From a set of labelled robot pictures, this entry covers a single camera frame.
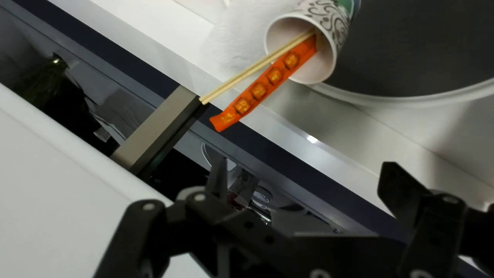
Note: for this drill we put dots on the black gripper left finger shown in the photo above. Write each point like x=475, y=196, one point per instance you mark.
x=133, y=236

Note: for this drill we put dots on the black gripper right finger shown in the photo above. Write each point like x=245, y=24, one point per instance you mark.
x=432, y=225

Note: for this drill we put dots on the patterned paper cup with chopsticks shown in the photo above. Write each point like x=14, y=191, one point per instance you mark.
x=329, y=30

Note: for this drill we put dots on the grey rectangular block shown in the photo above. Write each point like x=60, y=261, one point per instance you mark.
x=154, y=128

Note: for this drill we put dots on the round black tray white rim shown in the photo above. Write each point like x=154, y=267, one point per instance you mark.
x=411, y=46

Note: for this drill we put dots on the orange chopstick sleeve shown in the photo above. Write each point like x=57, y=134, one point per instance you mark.
x=256, y=92

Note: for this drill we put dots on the plain wooden chopstick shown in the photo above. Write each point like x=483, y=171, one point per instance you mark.
x=241, y=74

